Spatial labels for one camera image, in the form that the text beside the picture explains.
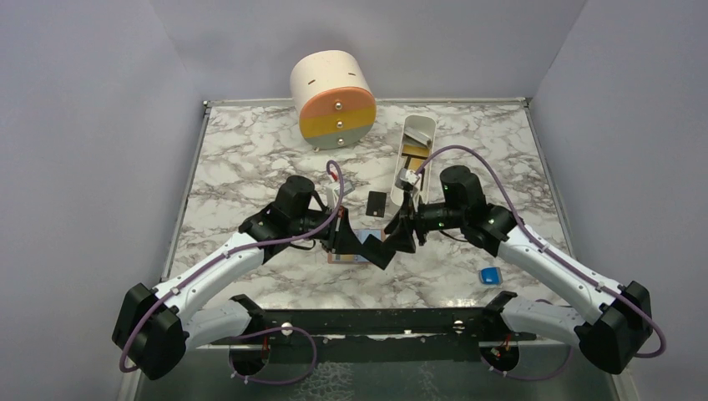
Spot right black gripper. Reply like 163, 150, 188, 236
381, 190, 467, 252

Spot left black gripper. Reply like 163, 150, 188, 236
291, 204, 367, 256

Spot dark credit card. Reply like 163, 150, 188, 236
362, 230, 382, 260

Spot brown leather card holder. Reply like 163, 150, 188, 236
327, 229, 386, 265

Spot gold black striped card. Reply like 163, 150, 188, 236
403, 156, 425, 170

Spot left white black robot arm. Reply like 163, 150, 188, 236
112, 175, 394, 379

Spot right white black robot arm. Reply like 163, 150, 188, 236
383, 165, 654, 374

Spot cards stack in tray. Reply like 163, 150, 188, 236
401, 126, 433, 159

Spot small blue object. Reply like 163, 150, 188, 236
478, 266, 503, 286

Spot long white oval tray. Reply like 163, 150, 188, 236
390, 114, 437, 206

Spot round drawer cabinet orange yellow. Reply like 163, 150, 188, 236
290, 50, 377, 150

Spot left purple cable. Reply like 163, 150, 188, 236
119, 160, 346, 386

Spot purple cable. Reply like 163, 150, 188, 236
119, 160, 346, 386
414, 145, 668, 383

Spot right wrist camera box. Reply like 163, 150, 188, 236
394, 168, 421, 191

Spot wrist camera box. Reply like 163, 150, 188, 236
394, 168, 421, 191
325, 181, 341, 210

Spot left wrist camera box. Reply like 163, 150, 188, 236
325, 181, 341, 210

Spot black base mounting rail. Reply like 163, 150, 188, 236
221, 307, 536, 364

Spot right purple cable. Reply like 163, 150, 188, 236
414, 145, 668, 383

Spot aluminium table frame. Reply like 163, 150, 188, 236
116, 97, 637, 401

